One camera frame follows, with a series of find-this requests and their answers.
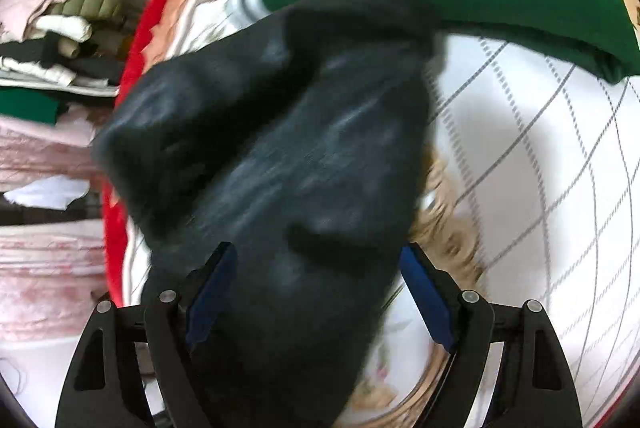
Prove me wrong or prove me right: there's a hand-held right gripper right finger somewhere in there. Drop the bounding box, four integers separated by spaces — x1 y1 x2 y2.
398 242 585 428

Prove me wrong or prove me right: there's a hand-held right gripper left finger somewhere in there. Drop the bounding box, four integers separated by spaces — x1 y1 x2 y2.
55 241 238 428

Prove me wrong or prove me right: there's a black garment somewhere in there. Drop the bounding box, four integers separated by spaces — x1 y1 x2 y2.
91 0 443 428

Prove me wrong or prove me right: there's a pile of folded clothes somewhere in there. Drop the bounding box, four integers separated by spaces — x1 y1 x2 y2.
0 0 138 98

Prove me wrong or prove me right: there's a white checked sheet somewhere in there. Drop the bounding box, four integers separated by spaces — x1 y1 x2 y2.
390 35 640 428

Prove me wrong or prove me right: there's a pink fuzzy blanket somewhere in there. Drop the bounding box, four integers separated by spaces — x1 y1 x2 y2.
0 105 113 344

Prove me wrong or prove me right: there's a white cloth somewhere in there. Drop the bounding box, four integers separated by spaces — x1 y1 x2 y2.
2 175 91 211

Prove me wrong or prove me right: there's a green folded cloth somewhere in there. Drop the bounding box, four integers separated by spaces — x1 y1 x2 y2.
0 88 68 126

